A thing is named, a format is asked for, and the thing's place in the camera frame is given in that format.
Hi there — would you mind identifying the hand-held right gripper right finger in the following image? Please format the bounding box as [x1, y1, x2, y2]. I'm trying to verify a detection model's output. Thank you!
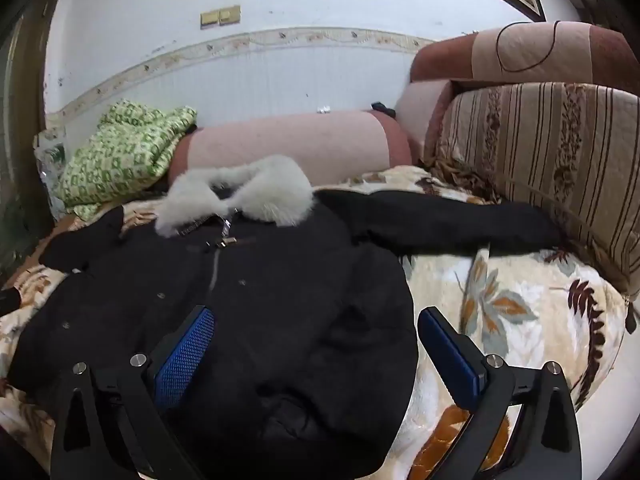
[417, 306, 584, 480]

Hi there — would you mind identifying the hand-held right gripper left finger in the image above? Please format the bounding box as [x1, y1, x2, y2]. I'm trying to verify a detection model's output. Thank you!
[50, 305, 217, 480]

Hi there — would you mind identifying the black coat white fur collar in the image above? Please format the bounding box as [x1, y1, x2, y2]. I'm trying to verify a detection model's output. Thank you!
[0, 155, 562, 480]

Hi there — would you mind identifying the cream leaf-print blanket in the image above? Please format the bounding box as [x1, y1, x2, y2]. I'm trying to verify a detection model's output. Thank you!
[0, 165, 632, 480]

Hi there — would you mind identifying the green patterned cloth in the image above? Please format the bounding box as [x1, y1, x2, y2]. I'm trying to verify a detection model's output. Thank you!
[57, 99, 199, 221]

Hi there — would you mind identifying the striped beige cushion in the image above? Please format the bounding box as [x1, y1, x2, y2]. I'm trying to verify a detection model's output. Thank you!
[425, 82, 640, 302]

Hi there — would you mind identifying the clear plastic bag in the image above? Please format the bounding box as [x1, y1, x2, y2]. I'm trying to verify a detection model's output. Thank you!
[33, 127, 69, 212]

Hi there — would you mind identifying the pink bolster cushion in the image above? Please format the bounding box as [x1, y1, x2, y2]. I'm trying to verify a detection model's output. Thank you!
[167, 108, 414, 189]

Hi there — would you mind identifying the wooden glass door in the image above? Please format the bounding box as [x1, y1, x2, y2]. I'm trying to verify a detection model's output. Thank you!
[0, 10, 57, 273]

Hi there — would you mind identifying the brown pink patchwork cushion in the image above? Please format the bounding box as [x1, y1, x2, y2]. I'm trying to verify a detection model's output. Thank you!
[410, 21, 640, 97]

